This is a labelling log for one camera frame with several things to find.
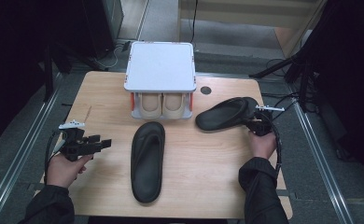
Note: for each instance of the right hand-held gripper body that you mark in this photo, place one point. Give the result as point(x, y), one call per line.
point(262, 123)

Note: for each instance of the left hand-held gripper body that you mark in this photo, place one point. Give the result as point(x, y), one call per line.
point(74, 144)

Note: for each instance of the black flip-flop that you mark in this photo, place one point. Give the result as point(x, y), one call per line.
point(146, 180)
point(220, 116)

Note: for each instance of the white shoe rack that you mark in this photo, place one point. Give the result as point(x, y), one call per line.
point(160, 65)

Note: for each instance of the person's right hand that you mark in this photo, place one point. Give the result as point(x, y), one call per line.
point(262, 144)

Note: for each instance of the person's left hand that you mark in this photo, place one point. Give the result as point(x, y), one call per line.
point(65, 171)

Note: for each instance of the round table grommet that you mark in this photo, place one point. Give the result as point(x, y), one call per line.
point(205, 90)

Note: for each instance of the black tripod stand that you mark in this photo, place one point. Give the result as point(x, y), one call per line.
point(273, 67)

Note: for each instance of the grey tape patch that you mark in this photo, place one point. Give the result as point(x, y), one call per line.
point(284, 193)

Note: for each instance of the black curtain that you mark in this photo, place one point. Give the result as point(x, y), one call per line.
point(15, 62)
point(351, 77)

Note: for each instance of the metal floor rail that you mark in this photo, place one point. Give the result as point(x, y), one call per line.
point(21, 155)
point(320, 161)

